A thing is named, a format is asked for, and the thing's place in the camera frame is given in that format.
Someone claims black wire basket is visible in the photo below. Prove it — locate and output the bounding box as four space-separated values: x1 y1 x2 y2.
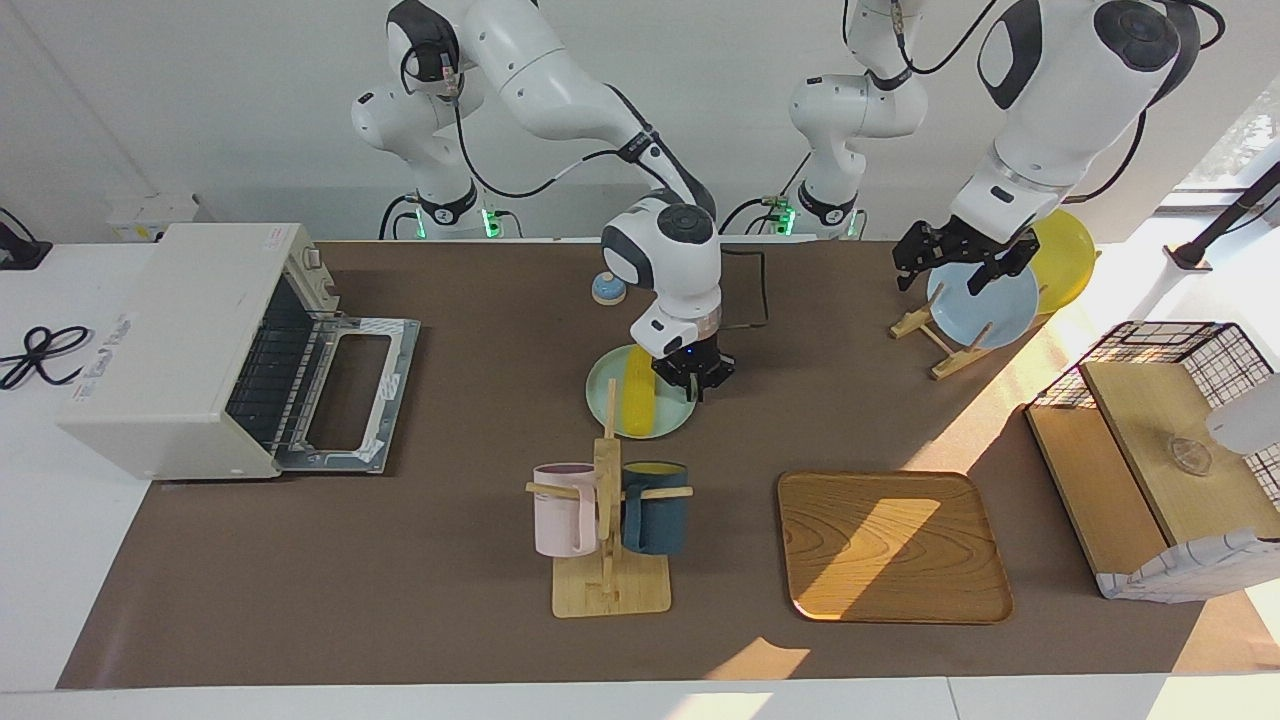
1025 320 1280 501

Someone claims black clamp base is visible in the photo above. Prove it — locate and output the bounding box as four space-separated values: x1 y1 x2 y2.
0 208 53 271

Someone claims brown table mat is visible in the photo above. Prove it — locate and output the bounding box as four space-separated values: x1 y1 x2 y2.
57 238 1280 691

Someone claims white toaster oven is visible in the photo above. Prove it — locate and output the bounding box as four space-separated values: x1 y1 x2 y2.
55 222 421 481

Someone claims light blue plate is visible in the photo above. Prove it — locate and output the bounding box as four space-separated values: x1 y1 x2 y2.
926 258 1041 349

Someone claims window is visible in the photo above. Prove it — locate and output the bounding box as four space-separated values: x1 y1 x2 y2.
1175 85 1280 211

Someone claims yellow corn cob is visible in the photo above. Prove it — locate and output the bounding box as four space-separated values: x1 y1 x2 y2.
622 345 661 436

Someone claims pale green plate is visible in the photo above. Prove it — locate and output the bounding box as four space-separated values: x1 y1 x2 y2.
585 345 701 441

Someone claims white wall box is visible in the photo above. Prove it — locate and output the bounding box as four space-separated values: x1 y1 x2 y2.
105 195 201 243

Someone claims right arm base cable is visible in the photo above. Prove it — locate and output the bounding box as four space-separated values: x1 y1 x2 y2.
378 195 421 241

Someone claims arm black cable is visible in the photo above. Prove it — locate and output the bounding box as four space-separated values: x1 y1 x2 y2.
845 0 1226 206
455 90 771 331

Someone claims white checked cloth liner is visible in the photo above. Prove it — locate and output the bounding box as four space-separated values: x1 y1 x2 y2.
1095 525 1280 603

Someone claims wooden plate rack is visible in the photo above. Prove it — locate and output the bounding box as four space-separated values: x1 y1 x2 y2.
890 300 1001 382

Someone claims coiled black cable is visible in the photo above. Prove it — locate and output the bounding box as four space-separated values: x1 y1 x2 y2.
0 325 93 391

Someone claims yellow plate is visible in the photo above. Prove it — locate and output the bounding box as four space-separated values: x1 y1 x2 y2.
1030 208 1096 314

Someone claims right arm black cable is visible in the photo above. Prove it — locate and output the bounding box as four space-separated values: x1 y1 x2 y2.
455 90 771 331

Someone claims wooden mug rack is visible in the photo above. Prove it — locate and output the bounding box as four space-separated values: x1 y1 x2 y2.
526 378 695 619

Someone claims wooden serving tray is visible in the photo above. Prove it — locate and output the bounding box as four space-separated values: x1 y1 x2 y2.
777 470 1014 625

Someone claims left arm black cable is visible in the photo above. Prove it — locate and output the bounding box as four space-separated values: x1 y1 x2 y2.
845 0 1226 206

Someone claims white cylindrical mount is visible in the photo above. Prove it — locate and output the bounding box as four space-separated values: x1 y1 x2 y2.
1205 373 1280 456

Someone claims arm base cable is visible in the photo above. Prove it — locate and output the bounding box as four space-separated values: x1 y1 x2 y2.
718 150 811 236
378 195 421 241

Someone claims dark blue mug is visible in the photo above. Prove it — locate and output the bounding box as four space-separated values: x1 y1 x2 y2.
620 460 690 556

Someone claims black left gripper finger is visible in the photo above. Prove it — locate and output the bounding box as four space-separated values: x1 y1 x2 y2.
893 225 936 292
966 255 1023 296

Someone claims left arm base cable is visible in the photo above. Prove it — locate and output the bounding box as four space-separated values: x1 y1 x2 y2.
718 150 811 236

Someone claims pink mug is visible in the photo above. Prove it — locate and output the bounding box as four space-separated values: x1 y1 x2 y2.
532 462 601 558

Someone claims oven glass door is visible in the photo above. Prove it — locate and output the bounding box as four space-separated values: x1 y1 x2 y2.
275 315 421 476

